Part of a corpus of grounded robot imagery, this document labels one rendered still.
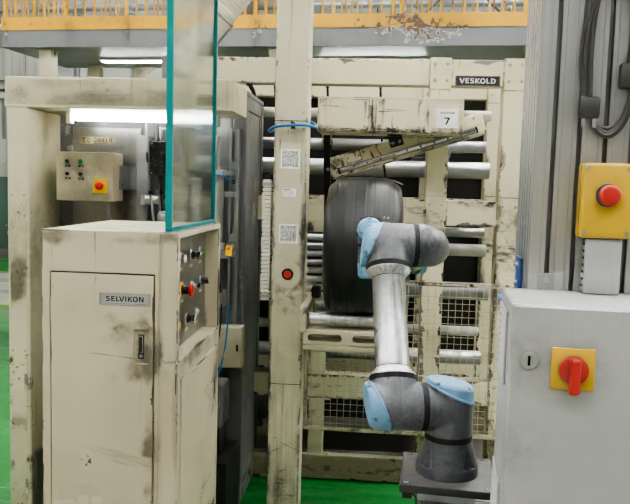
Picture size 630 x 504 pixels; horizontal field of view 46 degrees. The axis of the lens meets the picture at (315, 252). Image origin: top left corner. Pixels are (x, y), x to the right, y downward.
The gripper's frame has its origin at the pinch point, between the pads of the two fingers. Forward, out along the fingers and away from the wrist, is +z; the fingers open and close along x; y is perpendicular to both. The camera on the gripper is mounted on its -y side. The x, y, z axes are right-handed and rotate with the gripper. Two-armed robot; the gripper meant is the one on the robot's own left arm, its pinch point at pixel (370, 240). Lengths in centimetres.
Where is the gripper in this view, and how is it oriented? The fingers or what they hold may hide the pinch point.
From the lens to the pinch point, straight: 265.3
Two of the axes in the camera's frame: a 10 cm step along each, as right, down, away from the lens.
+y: 0.4, -10.0, 0.3
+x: -10.0, -0.4, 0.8
